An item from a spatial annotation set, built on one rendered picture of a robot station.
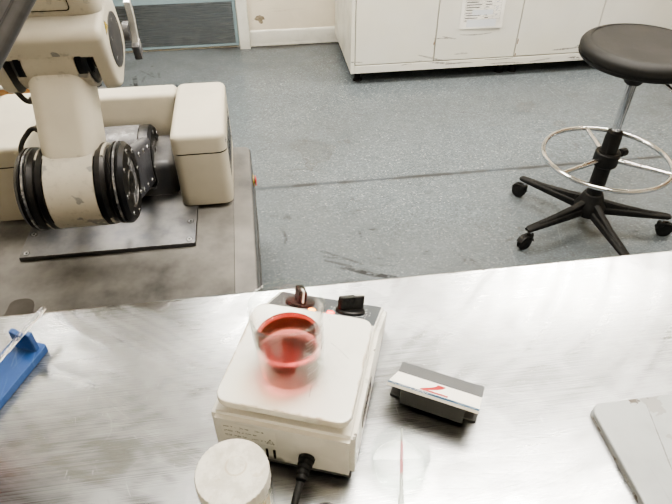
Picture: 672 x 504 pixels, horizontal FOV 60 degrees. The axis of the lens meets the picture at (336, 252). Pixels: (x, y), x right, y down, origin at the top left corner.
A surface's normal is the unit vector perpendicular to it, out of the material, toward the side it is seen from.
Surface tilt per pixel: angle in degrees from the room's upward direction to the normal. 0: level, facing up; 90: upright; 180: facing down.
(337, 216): 0
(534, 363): 0
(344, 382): 0
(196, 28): 90
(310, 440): 90
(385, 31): 90
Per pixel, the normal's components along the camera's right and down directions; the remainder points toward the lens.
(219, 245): 0.00, -0.76
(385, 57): 0.14, 0.65
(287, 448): -0.22, 0.64
